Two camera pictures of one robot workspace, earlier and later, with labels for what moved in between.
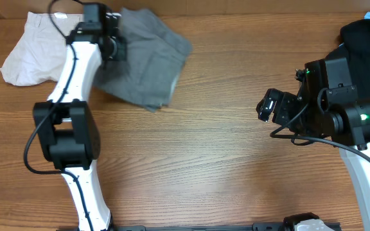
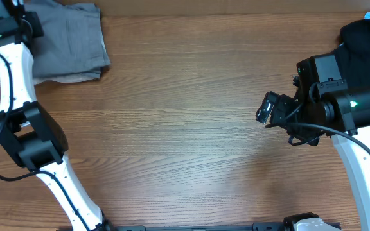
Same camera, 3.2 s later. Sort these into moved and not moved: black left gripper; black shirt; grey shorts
Moved: grey shorts; black left gripper
Not moved: black shirt
